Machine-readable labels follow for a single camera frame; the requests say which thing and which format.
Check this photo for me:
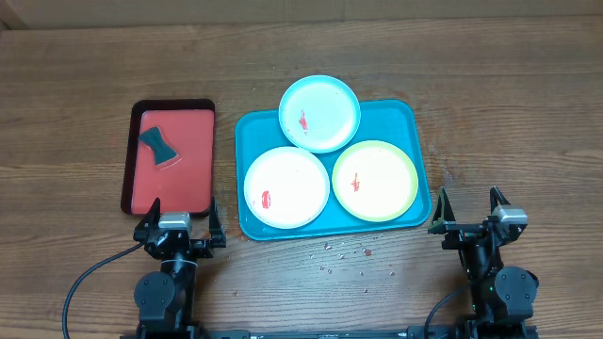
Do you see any teal plastic serving tray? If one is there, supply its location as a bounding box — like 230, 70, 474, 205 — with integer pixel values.
235, 99, 432, 241

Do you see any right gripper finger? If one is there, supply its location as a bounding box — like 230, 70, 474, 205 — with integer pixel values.
489, 186, 510, 211
432, 186, 456, 226

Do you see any dark green sponge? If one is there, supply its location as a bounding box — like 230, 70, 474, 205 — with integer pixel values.
139, 126, 178, 166

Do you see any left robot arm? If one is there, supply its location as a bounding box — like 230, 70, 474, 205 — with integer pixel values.
133, 199, 226, 339

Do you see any white plate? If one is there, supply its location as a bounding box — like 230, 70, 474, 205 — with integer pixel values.
243, 146, 330, 230

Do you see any dark red tray with water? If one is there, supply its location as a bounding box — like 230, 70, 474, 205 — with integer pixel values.
121, 99, 216, 217

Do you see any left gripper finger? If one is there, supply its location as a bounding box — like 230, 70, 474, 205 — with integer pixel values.
140, 198, 161, 230
208, 197, 225, 240

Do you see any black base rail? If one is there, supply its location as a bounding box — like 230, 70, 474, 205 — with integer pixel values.
120, 324, 540, 339

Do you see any light blue plate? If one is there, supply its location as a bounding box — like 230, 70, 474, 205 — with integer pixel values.
278, 74, 362, 153

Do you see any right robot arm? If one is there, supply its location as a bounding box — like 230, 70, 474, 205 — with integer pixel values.
423, 186, 539, 338

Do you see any yellow-green plate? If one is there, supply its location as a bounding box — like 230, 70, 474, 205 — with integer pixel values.
332, 140, 418, 222

